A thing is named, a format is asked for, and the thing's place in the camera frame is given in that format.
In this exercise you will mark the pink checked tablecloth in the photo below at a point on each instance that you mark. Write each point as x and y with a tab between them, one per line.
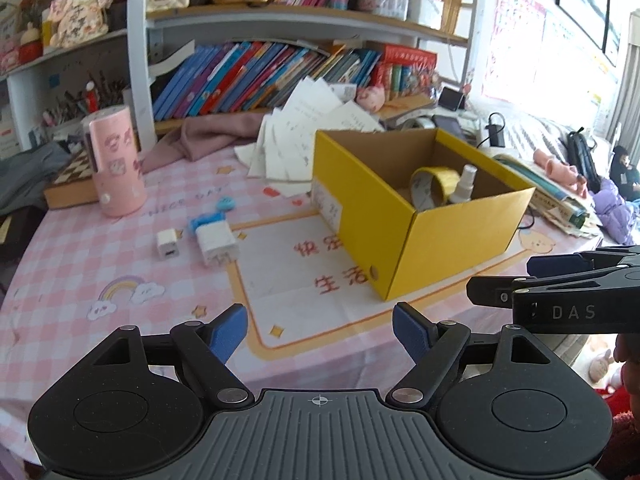
75	270

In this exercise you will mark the black backpack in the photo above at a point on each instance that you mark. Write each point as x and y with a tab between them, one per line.
582	157

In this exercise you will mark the grey clothing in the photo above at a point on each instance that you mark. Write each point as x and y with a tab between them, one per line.
30	175

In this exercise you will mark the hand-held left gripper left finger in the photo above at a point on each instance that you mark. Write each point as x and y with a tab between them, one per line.
227	332

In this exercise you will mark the wall poster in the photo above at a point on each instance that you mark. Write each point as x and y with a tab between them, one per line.
515	45

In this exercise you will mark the pink plush pig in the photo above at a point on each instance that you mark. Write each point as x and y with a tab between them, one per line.
371	97

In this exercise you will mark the row of colourful books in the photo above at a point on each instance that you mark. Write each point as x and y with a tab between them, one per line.
240	80

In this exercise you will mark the pink plush ornament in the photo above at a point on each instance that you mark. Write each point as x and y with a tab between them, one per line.
80	10

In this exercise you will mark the wooden chessboard box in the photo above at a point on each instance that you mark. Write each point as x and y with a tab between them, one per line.
70	182

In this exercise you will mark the purple jacket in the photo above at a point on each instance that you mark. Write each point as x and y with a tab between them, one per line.
615	212

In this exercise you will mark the gold tape roll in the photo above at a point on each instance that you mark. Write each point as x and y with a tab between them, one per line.
437	182

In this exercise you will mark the small white charger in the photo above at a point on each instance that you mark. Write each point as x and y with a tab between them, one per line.
167	245

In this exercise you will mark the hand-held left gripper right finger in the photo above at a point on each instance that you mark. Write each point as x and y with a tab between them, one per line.
412	332

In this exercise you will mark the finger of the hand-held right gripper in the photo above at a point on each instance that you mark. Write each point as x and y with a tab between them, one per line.
560	264
492	290

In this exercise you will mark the pen holder with pens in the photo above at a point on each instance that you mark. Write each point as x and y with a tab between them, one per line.
70	110

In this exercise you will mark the red boxed book set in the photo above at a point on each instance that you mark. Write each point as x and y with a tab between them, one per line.
407	67

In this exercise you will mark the red white jar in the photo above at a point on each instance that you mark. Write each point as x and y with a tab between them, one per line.
27	42

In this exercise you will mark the pink cloth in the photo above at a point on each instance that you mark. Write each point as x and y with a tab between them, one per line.
210	135

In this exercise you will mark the black power adapter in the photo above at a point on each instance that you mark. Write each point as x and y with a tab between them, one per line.
496	132

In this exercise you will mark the yellow cardboard box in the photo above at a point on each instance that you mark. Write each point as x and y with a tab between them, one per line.
365	220

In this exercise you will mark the pink doll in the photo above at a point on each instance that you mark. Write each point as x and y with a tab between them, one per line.
557	167

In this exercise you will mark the white shelf unit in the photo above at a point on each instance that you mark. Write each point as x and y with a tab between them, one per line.
140	60

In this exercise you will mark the pile of white papers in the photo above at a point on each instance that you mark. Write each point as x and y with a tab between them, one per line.
305	125

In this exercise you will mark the large white charger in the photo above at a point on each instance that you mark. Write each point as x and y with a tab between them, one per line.
216	242

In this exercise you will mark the white spray bottle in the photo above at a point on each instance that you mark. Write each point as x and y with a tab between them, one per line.
462	185

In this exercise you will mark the stack of magazines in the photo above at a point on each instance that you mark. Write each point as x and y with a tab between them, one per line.
555	195

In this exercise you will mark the red fuzzy clothing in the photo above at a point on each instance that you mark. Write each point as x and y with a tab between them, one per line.
625	435

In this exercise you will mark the small standing screen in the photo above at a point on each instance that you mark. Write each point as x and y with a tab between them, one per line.
451	99

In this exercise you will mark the pink cylinder appliance with stickers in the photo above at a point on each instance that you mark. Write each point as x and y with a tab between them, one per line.
117	160

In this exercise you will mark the small plush rabbit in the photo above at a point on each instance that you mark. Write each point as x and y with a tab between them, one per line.
605	367

